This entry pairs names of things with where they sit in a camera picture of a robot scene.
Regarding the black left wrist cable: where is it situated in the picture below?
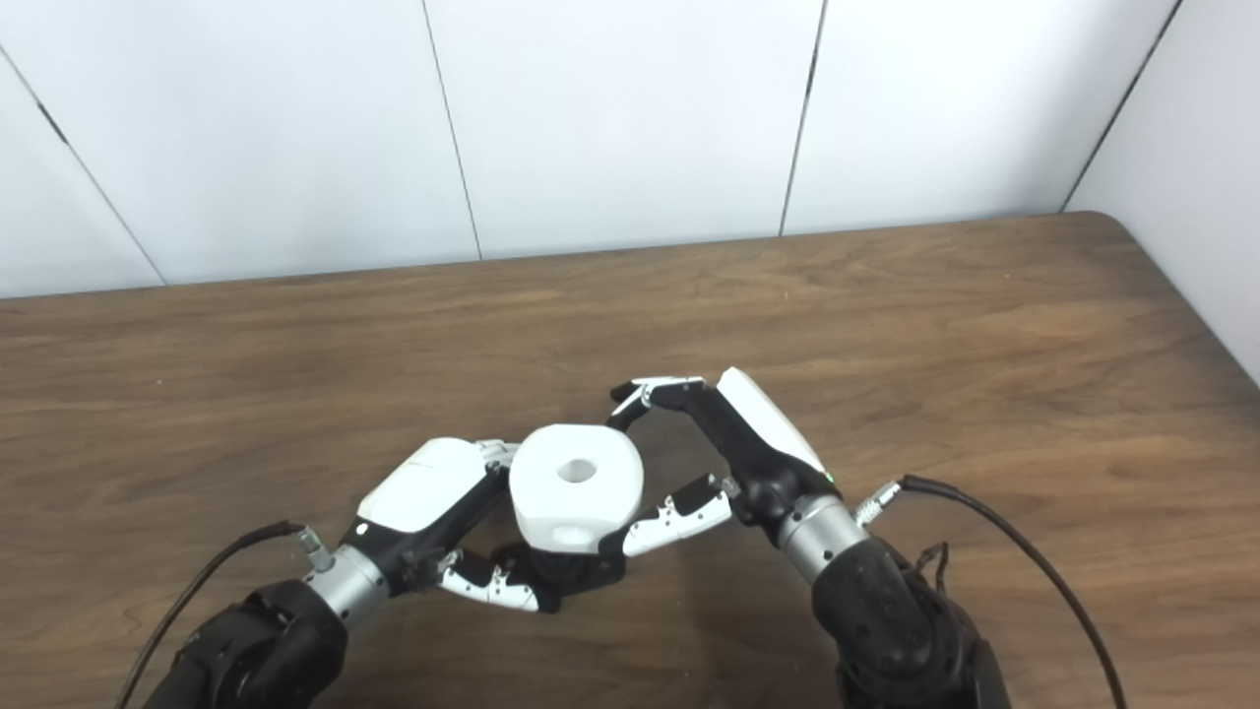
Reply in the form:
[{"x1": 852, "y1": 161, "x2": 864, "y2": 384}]
[{"x1": 116, "y1": 520, "x2": 332, "y2": 709}]

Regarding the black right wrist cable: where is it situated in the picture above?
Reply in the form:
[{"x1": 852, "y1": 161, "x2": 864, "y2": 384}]
[{"x1": 854, "y1": 475, "x2": 1128, "y2": 709}]

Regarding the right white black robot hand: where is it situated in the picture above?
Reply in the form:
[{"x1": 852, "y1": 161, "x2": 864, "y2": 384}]
[{"x1": 605, "y1": 367, "x2": 838, "y2": 559}]

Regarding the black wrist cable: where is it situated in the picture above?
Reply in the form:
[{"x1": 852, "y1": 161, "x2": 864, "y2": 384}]
[
  {"x1": 116, "y1": 520, "x2": 332, "y2": 709},
  {"x1": 854, "y1": 475, "x2": 1128, "y2": 709}
]

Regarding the black flanged holder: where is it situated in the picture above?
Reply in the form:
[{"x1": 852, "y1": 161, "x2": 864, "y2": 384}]
[{"x1": 490, "y1": 537, "x2": 631, "y2": 613}]

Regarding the round white piece with holes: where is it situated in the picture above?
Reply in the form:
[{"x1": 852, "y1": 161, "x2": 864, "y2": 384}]
[{"x1": 508, "y1": 423, "x2": 645, "y2": 555}]

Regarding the thin black wire loop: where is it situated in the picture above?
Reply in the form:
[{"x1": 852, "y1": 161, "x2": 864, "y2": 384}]
[{"x1": 910, "y1": 540, "x2": 952, "y2": 594}]

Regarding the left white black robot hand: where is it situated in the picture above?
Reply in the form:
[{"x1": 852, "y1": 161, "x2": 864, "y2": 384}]
[{"x1": 340, "y1": 436, "x2": 542, "y2": 613}]

